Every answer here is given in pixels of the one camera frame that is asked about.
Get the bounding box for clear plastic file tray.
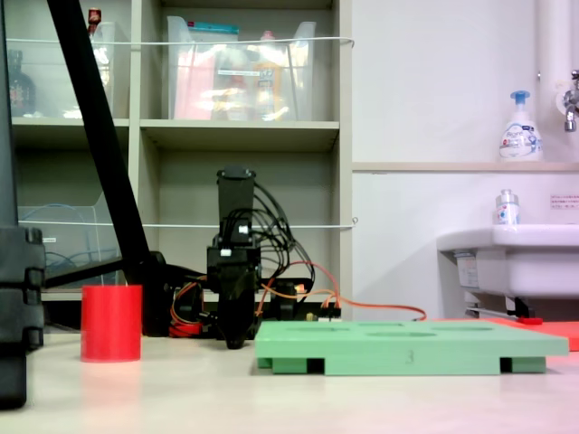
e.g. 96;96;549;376
17;192;127;290

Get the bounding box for metal faucet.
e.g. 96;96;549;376
555;69;579;134

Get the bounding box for long orange wire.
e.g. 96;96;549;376
260;260;429;323

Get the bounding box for black notched tripod leg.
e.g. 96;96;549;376
0;0;47;411

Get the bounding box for white sink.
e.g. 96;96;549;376
436;223;579;300

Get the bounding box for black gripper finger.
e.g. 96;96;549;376
236;287;254;350
217;288;238;350

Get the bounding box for pink bag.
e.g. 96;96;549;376
174;44;217;121

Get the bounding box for narrow clear plastic bin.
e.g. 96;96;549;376
88;21;132;119

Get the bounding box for dark round bottle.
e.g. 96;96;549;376
5;49;37;118

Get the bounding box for bottle with orange label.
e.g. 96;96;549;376
252;30;285;121

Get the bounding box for small circuit board with wires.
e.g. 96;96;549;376
306;310;343;324

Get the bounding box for beige shelf unit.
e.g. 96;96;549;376
0;0;354;335

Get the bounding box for red cylinder block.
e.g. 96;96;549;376
80;284;144;363

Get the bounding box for white wall label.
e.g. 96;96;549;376
549;193;579;211

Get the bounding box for large clear plastic bin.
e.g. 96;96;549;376
166;15;318;122

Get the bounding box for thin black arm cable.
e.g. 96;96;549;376
251;180;318;297

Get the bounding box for white cord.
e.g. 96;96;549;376
17;217;359;230
5;36;356;48

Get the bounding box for green shape sorter board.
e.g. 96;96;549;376
254;319;570;377

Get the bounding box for small clear bottle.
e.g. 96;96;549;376
494;189;521;226

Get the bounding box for black sink bracket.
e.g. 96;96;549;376
505;296;531;318

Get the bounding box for teal topped pack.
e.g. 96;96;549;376
188;21;240;44

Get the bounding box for white pump soap bottle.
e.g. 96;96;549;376
498;90;544;163

